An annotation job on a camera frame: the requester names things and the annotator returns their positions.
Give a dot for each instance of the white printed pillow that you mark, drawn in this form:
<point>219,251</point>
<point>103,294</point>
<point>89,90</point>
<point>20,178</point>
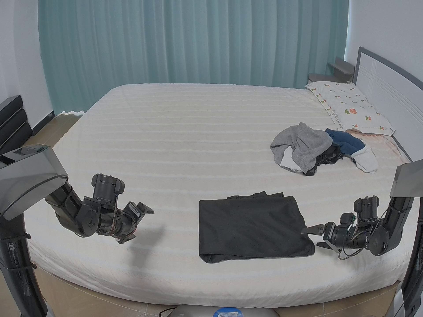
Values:
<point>353,104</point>

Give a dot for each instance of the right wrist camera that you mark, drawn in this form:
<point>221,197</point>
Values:
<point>347,218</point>

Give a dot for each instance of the black chest of drawers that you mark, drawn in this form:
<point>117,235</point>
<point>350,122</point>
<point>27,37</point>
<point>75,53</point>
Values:
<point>13,124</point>

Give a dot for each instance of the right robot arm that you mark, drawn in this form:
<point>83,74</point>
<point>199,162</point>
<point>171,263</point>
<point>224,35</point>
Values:
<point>396,216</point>

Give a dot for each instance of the grey bedside table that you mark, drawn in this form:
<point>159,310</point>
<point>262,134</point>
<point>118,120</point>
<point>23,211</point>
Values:
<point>337,73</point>

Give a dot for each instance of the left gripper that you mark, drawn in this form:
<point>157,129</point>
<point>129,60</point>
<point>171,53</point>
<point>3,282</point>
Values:
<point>129,220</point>

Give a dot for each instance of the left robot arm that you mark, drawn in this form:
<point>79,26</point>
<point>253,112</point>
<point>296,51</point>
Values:
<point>66,206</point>

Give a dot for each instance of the bed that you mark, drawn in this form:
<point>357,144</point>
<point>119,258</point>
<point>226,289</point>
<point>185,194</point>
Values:
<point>198,137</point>

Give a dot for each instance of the pile of clothes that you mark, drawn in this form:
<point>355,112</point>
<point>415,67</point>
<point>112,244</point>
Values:
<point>304,144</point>

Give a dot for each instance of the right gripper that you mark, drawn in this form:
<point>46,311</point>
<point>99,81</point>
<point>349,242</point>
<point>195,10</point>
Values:
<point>340,238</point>

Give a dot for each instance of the blue-green curtain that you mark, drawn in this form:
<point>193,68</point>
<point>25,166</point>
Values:
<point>198,28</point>

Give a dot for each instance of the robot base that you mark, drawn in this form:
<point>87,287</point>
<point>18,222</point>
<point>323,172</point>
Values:
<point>205,311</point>

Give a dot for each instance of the black T-shirt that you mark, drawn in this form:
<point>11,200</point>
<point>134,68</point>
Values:
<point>251,226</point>

